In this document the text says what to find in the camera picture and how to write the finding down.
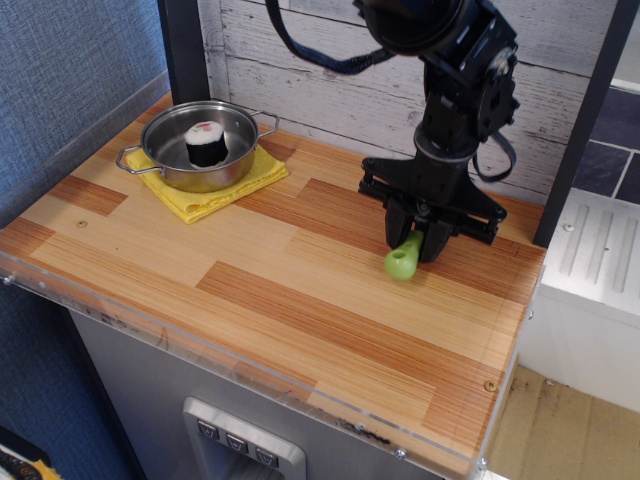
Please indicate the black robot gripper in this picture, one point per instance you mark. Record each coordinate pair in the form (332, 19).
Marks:
(433, 196)

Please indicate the green handled grey spatula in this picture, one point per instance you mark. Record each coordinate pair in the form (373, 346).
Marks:
(401, 263)

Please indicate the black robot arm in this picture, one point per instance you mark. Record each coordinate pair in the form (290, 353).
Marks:
(469, 53)

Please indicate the white toy sink unit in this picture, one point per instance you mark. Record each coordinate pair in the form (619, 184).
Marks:
(583, 329)

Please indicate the clear acrylic table guard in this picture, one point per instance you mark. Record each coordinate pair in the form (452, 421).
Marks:
(415, 368)

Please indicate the stainless steel pot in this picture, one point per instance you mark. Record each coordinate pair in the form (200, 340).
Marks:
(162, 140)

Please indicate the toy sushi roll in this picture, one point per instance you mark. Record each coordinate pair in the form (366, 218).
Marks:
(205, 144)

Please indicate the silver dispenser button panel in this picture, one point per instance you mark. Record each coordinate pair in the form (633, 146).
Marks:
(228, 447)

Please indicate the grey toy fridge cabinet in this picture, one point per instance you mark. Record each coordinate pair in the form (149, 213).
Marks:
(165, 400)

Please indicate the yellow object bottom left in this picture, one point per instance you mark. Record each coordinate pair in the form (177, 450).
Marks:
(26, 463)

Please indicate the dark vertical post right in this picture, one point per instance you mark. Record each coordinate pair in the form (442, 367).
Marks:
(607, 61)

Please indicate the dark vertical post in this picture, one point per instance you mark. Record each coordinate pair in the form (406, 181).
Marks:
(607, 61)
(184, 50)

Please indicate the dark vertical post left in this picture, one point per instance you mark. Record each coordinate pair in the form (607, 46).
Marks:
(184, 50)

